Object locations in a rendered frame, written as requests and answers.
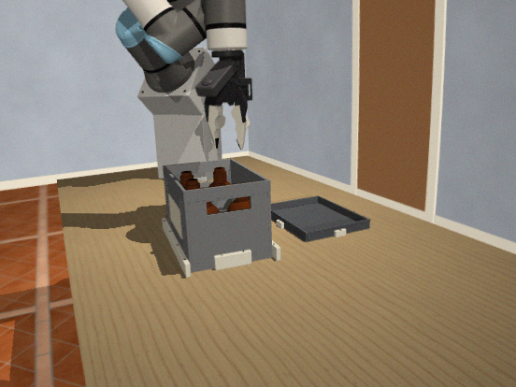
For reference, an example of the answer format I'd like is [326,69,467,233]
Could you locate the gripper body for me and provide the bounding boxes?
[210,50,252,106]

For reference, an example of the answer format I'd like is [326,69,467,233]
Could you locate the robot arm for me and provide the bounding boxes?
[115,0,248,97]

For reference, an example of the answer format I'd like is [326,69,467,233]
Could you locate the grey plastic crate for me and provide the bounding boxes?
[163,159,272,273]

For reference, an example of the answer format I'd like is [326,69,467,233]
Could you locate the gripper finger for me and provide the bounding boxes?
[205,97,225,149]
[231,90,250,150]

